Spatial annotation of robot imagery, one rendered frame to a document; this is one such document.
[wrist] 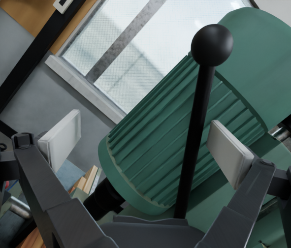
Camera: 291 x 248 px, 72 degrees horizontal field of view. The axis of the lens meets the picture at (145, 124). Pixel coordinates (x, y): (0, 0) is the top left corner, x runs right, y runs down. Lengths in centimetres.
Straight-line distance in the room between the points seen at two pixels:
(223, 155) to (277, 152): 18
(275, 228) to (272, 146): 13
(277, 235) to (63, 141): 33
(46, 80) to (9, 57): 31
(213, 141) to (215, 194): 17
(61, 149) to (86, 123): 165
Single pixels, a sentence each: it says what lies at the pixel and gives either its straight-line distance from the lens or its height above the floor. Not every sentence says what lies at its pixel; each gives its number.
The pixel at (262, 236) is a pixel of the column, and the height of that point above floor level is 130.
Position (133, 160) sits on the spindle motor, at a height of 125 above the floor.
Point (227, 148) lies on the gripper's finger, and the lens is 17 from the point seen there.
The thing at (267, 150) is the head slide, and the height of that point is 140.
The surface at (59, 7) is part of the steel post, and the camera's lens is 164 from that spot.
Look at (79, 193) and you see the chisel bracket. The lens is 47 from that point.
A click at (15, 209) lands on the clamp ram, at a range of 53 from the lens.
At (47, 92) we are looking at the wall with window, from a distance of 184.
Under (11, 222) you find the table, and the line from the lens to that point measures 58.
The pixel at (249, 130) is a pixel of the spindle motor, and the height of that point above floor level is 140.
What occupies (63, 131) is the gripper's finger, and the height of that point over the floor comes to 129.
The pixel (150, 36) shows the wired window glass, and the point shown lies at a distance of 171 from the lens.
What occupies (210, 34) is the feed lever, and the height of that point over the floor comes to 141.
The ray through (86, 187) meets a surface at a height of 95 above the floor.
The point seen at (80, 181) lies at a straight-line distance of 70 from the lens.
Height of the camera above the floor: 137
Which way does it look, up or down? 15 degrees down
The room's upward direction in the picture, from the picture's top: 46 degrees clockwise
